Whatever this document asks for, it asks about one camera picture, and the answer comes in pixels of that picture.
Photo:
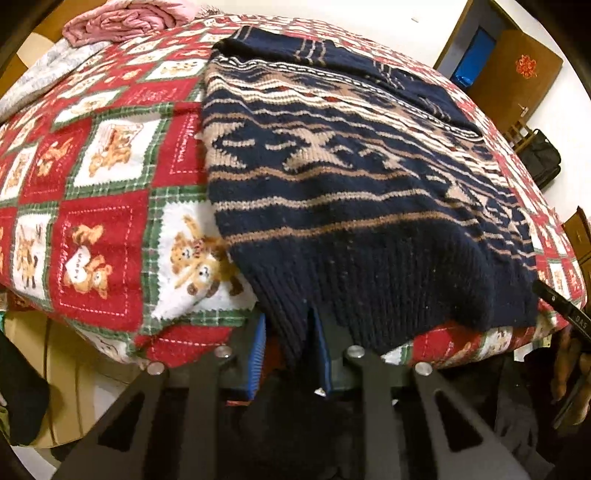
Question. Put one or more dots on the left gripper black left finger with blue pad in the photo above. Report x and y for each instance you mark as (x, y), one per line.
(230, 371)

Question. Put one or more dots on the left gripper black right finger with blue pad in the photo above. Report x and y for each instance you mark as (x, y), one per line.
(346, 368)

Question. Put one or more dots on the navy patterned knit sweater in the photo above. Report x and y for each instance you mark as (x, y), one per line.
(340, 182)

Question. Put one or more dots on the person's right hand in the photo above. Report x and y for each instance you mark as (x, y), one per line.
(571, 359)

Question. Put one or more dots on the brown wooden cabinet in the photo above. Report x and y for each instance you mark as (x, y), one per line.
(577, 230)

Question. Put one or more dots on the black bag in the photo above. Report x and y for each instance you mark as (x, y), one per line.
(541, 159)

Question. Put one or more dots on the red christmas patchwork bedspread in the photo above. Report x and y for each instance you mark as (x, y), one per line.
(106, 224)

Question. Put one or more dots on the wooden chair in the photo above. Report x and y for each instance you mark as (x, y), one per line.
(519, 136)

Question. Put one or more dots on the brown wooden door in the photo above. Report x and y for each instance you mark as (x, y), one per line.
(515, 79)

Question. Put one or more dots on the grey floral pillow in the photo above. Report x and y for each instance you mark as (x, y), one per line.
(57, 63)

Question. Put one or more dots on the pink folded blanket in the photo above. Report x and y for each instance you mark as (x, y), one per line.
(119, 21)

